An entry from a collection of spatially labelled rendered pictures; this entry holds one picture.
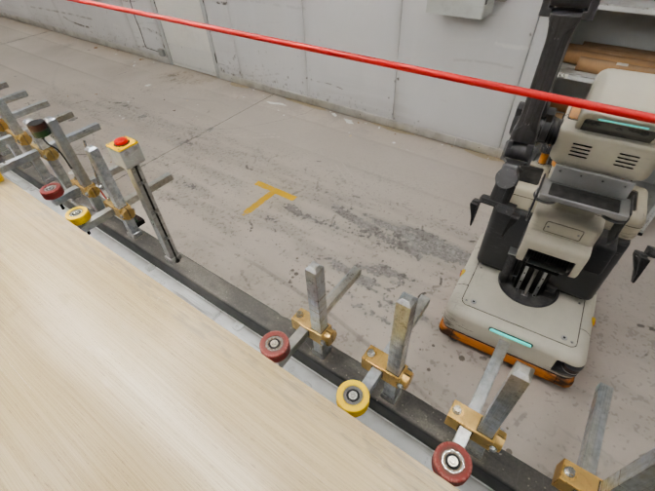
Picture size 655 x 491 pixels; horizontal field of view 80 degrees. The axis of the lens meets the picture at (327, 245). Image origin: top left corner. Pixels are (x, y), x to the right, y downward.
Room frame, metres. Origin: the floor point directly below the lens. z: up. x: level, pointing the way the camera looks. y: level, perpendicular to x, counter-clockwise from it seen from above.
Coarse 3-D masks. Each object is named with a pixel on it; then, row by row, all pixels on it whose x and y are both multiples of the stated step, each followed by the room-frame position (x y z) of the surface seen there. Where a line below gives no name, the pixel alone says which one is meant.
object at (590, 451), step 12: (600, 384) 0.44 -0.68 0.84; (600, 396) 0.41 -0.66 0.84; (600, 408) 0.38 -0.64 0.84; (588, 420) 0.36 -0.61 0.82; (600, 420) 0.35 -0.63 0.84; (588, 432) 0.33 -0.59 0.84; (600, 432) 0.32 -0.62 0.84; (588, 444) 0.30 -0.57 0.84; (600, 444) 0.30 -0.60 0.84; (588, 456) 0.27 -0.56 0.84; (588, 468) 0.25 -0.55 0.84
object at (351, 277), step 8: (352, 272) 0.87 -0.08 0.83; (360, 272) 0.88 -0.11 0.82; (344, 280) 0.84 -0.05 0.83; (352, 280) 0.84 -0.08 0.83; (336, 288) 0.80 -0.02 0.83; (344, 288) 0.80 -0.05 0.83; (328, 296) 0.77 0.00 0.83; (336, 296) 0.77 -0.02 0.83; (328, 304) 0.74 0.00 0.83; (304, 328) 0.66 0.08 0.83; (296, 336) 0.63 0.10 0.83; (304, 336) 0.64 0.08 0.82; (296, 344) 0.61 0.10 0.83; (288, 360) 0.57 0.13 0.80
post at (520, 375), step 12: (516, 372) 0.35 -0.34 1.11; (528, 372) 0.34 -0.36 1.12; (504, 384) 0.35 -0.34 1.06; (516, 384) 0.34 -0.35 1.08; (528, 384) 0.33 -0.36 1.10; (504, 396) 0.34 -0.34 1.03; (516, 396) 0.33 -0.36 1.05; (492, 408) 0.34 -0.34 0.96; (504, 408) 0.33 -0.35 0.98; (492, 420) 0.34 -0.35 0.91; (504, 420) 0.33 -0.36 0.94; (492, 432) 0.33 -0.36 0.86; (468, 444) 0.35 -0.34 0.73
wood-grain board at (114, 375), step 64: (0, 192) 1.35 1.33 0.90; (0, 256) 0.96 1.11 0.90; (64, 256) 0.95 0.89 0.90; (0, 320) 0.69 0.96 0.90; (64, 320) 0.68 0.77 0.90; (128, 320) 0.67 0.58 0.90; (192, 320) 0.66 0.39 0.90; (0, 384) 0.49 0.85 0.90; (64, 384) 0.48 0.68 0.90; (128, 384) 0.47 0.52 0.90; (192, 384) 0.46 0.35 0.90; (256, 384) 0.46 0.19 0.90; (0, 448) 0.33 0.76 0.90; (64, 448) 0.33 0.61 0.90; (128, 448) 0.32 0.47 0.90; (192, 448) 0.31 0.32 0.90; (256, 448) 0.31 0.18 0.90; (320, 448) 0.30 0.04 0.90; (384, 448) 0.29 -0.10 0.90
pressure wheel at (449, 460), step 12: (444, 444) 0.29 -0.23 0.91; (456, 444) 0.29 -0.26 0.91; (432, 456) 0.28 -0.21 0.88; (444, 456) 0.27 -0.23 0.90; (456, 456) 0.27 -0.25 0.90; (468, 456) 0.27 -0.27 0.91; (432, 468) 0.26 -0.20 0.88; (444, 468) 0.25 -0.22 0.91; (456, 468) 0.25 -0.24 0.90; (468, 468) 0.24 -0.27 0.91; (456, 480) 0.22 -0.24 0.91
